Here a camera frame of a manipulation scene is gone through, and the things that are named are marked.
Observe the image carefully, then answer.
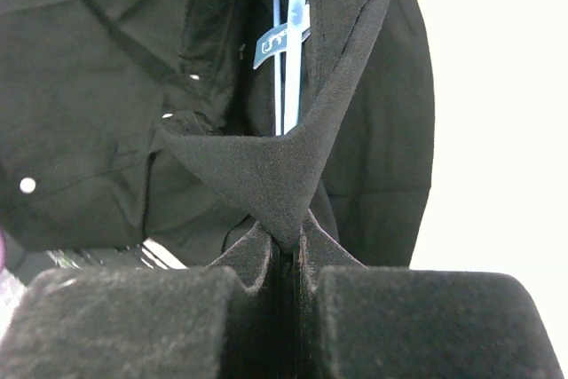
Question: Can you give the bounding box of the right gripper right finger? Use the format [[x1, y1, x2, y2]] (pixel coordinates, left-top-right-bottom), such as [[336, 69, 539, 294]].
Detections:
[[294, 216, 563, 379]]

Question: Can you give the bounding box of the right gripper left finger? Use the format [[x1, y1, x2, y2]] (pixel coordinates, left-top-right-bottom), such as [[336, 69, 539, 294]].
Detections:
[[1, 226, 278, 378]]

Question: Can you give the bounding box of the black button shirt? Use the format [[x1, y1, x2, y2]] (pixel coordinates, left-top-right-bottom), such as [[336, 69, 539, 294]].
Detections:
[[1, 0, 434, 266]]

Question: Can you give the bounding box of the light blue hanger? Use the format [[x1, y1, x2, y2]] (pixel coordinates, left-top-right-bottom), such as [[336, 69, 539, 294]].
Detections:
[[272, 0, 306, 136]]

